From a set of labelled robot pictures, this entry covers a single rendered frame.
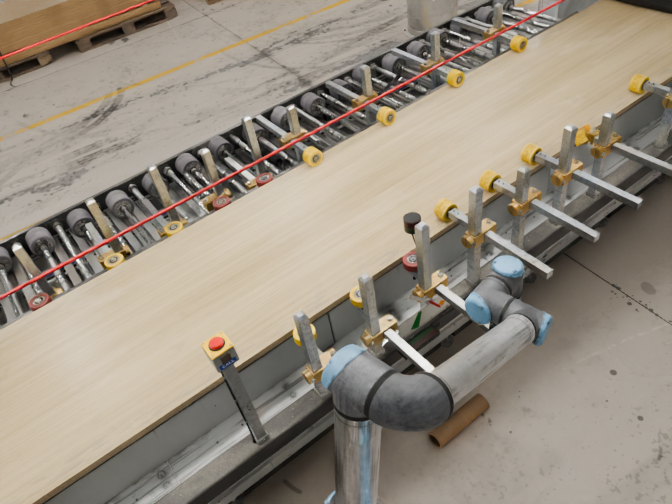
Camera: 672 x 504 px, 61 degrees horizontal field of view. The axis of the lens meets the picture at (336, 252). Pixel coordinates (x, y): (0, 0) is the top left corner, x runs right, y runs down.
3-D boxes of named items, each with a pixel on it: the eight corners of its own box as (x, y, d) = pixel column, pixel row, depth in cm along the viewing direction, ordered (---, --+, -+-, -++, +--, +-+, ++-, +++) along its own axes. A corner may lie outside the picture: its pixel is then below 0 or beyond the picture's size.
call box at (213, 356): (241, 361, 163) (233, 344, 157) (219, 375, 160) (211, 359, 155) (229, 346, 167) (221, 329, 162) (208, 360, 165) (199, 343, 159)
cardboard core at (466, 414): (489, 401, 259) (441, 442, 249) (489, 411, 265) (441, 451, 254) (476, 390, 264) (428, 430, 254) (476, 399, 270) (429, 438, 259)
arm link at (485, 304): (496, 313, 156) (520, 286, 162) (460, 295, 162) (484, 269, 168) (495, 335, 162) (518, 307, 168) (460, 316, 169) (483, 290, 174)
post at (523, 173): (521, 259, 241) (531, 167, 208) (515, 264, 240) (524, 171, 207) (514, 255, 244) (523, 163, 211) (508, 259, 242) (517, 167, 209)
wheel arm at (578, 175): (641, 205, 214) (644, 198, 211) (636, 210, 213) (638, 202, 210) (533, 153, 246) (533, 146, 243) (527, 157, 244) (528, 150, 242)
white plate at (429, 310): (450, 305, 222) (450, 288, 216) (400, 342, 213) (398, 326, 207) (449, 304, 223) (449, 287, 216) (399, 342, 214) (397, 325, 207)
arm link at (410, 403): (422, 419, 108) (562, 308, 156) (371, 384, 114) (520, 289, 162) (410, 464, 113) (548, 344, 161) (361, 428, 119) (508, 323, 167)
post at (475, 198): (479, 282, 229) (483, 187, 196) (473, 286, 228) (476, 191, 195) (473, 277, 231) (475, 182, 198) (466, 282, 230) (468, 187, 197)
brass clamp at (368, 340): (399, 330, 208) (398, 321, 204) (370, 351, 203) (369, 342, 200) (388, 320, 212) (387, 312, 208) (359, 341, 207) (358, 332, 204)
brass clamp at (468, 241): (497, 234, 216) (498, 224, 212) (471, 252, 211) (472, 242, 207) (485, 226, 219) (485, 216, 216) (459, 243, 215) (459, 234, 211)
